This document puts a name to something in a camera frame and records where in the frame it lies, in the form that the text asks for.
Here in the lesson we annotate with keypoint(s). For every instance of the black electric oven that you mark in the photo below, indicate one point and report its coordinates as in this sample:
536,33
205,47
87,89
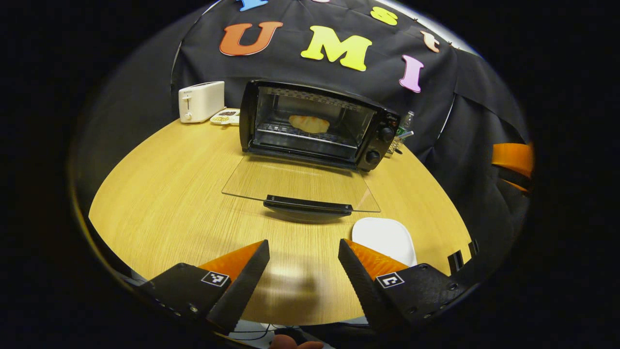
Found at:
382,145

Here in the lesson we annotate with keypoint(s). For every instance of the white square plate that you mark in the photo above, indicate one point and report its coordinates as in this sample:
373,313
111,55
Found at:
382,237

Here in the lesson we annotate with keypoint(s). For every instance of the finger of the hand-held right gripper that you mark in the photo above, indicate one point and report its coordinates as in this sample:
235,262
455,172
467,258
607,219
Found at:
513,157
517,183

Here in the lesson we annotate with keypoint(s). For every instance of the white toaster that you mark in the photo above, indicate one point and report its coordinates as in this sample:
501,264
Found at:
201,102

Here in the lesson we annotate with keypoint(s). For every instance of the clear plastic water bottle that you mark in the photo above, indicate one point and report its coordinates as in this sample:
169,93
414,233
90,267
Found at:
408,118

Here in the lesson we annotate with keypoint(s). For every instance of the golden croissant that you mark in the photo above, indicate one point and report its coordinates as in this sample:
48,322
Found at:
310,124

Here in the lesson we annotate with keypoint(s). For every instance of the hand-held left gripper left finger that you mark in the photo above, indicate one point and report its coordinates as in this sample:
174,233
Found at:
242,286

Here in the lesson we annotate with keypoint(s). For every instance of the white divided snack dish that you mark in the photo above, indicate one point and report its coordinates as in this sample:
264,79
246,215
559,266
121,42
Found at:
226,116

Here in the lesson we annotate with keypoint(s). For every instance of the black table edge bracket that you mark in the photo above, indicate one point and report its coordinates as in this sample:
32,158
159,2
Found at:
473,247
455,261

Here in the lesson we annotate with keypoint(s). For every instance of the black backdrop cloth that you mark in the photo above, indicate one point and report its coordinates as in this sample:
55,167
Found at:
290,68

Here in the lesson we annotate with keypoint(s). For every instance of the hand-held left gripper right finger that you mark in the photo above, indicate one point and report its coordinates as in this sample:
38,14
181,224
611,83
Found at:
363,286

